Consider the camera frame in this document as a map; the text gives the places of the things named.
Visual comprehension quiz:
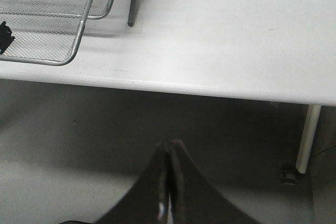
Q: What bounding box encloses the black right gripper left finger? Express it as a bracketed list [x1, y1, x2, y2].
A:
[96, 144, 170, 223]

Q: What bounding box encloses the red emergency stop button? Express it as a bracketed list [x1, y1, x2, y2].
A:
[0, 21, 15, 55]

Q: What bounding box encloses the white table leg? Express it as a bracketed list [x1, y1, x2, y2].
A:
[295, 104, 322, 176]

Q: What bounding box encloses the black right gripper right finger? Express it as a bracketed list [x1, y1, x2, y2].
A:
[169, 140, 257, 223]

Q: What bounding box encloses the black caster wheel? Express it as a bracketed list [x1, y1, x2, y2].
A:
[280, 164, 302, 185]

